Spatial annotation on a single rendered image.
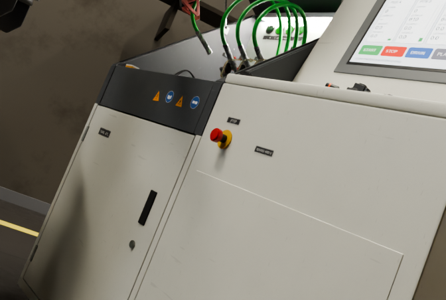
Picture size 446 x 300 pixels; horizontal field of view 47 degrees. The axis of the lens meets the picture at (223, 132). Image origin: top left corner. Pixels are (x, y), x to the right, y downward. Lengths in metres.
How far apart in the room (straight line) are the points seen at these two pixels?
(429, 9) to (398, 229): 0.73
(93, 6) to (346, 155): 3.10
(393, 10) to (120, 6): 2.69
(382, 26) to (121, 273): 1.01
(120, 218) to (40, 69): 2.42
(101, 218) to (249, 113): 0.64
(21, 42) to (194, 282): 2.91
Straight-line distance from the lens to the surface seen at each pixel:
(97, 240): 1.66
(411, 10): 1.54
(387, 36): 1.51
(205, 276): 1.23
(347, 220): 1.01
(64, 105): 3.86
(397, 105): 1.04
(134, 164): 1.60
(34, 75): 3.88
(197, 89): 1.48
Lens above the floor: 0.70
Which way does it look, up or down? 5 degrees up
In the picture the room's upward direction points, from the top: 22 degrees clockwise
